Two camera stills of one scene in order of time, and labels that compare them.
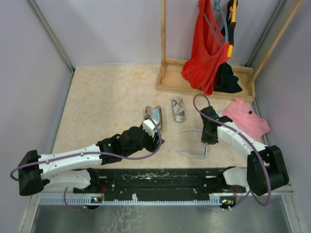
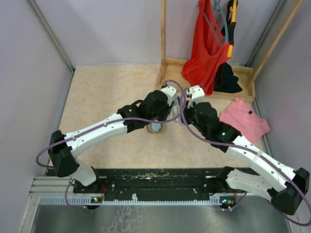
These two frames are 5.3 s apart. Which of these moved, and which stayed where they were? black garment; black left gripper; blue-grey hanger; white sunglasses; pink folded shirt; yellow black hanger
Moved: white sunglasses; black left gripper
Stayed: yellow black hanger; blue-grey hanger; black garment; pink folded shirt
